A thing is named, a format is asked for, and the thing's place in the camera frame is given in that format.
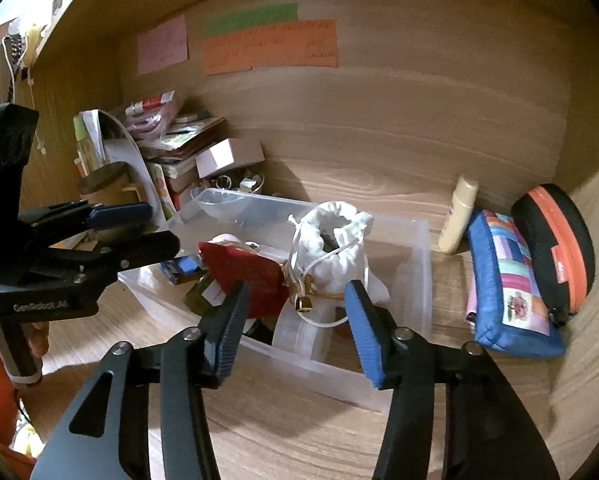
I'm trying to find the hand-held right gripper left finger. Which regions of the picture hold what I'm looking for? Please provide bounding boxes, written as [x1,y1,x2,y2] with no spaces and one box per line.
[29,280,252,480]

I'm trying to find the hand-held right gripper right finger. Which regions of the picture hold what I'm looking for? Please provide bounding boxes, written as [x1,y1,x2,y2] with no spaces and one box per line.
[343,279,560,480]

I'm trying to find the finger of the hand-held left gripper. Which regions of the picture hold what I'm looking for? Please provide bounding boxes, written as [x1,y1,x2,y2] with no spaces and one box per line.
[86,201,154,231]
[92,230,181,281]

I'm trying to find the small blue box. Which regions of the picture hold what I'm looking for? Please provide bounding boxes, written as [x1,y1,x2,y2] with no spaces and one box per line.
[160,255,202,283]

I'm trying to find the clear plastic storage box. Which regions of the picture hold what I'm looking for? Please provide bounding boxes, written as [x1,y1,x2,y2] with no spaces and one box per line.
[118,187,433,413]

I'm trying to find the dark green glass bottle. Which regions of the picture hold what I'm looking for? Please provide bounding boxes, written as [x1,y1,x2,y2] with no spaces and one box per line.
[184,272,230,317]

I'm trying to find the red pouch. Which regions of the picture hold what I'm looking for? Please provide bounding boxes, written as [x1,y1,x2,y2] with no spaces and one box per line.
[198,241,287,320]

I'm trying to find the white drawstring pouch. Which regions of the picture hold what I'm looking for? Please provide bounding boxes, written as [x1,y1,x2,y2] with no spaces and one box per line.
[286,201,390,328]

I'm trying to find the wooden desktop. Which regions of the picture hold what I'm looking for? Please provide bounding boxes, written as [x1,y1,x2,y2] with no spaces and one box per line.
[24,160,599,480]

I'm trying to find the person's left hand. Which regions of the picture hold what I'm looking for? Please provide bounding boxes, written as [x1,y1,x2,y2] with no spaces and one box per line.
[26,321,51,361]

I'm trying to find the brown mug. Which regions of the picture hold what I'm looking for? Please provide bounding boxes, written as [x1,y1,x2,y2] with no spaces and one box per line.
[76,161,145,206]

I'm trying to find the white paper sheets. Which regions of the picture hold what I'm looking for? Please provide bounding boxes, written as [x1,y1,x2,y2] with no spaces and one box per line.
[99,111,162,221]

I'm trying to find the white written paper sheet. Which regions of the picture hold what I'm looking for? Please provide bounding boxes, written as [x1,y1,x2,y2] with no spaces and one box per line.
[74,110,107,171]

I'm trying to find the stack of books and packets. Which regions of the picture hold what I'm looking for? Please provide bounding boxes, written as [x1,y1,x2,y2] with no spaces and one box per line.
[124,91,227,211]

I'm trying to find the white bowl with beads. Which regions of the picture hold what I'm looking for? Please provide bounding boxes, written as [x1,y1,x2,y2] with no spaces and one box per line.
[194,174,266,221]

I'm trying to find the small white cardboard box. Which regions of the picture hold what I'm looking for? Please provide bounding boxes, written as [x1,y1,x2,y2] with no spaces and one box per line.
[195,137,265,179]

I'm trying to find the blue patchwork zip pouch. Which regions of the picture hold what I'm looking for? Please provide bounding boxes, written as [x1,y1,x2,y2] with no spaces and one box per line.
[464,208,566,359]

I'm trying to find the cream squeeze tube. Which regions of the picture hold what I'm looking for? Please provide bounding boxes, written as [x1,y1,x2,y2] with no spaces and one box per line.
[438,175,479,254]

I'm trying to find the pink sticky note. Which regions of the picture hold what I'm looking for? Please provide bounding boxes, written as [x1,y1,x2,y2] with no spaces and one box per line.
[136,14,188,76]

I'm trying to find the black orange zip case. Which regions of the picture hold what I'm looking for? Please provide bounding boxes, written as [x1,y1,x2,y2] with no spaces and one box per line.
[510,183,595,322]

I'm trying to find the orange sticky note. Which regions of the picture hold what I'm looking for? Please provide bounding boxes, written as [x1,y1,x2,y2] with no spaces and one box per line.
[203,19,338,76]

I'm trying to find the green sticky note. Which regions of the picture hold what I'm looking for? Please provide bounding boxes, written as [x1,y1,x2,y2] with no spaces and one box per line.
[205,2,299,37]

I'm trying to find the hanging white cords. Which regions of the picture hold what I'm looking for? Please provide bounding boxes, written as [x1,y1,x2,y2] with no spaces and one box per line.
[0,20,45,161]

